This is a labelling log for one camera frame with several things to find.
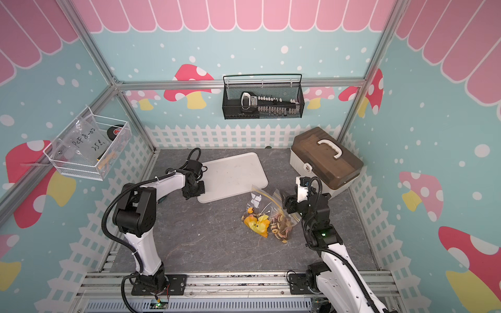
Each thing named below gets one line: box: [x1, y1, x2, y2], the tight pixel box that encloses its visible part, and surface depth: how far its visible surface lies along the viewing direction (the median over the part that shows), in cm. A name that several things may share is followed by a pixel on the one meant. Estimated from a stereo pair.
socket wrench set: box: [228, 91, 301, 119], surface depth 91 cm
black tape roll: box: [106, 124, 124, 141], surface depth 82 cm
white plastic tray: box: [197, 152, 269, 204], surface depth 112 cm
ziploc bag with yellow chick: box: [241, 185, 284, 239], surface depth 87 cm
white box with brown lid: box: [289, 126, 365, 198], surface depth 95 cm
